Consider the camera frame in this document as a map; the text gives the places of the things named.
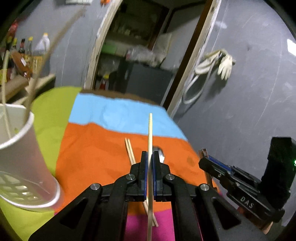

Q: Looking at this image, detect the steel spoon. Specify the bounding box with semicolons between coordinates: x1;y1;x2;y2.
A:
153;146;165;163

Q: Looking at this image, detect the white plastic utensil caddy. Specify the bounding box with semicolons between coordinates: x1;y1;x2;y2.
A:
1;104;63;212

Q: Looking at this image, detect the multicolour patchwork cloth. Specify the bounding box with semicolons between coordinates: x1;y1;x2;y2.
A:
1;87;206;240

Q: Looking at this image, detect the white rubber glove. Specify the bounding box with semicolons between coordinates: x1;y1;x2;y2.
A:
217;54;234;81

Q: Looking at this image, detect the grey cabinet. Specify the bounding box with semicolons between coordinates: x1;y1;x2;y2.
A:
115;60;173;104

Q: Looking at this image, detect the white pillow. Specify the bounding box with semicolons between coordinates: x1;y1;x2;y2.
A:
152;33;172;63

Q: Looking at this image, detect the crumpled plastic bag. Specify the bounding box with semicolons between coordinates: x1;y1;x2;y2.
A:
125;45;166;67

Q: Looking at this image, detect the wooden storage shelf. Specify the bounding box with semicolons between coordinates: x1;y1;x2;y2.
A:
95;1;170;90

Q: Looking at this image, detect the large cooking oil jug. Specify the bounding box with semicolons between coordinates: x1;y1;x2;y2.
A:
33;33;50;77

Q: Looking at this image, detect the brown snack bag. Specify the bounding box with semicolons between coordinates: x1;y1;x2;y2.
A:
11;50;31;80

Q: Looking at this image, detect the yellow cap sauce bottle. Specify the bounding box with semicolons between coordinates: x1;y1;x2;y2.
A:
26;36;33;61

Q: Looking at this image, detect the dark soy sauce bottle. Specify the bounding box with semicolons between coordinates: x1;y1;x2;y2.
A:
18;39;25;54

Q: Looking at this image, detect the red plastic bag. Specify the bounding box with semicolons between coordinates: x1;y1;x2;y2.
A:
8;20;19;40

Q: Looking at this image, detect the white shower hose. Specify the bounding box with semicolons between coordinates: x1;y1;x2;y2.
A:
181;49;228;105

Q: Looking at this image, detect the orange wall hook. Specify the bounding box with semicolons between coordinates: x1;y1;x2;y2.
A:
100;0;110;6

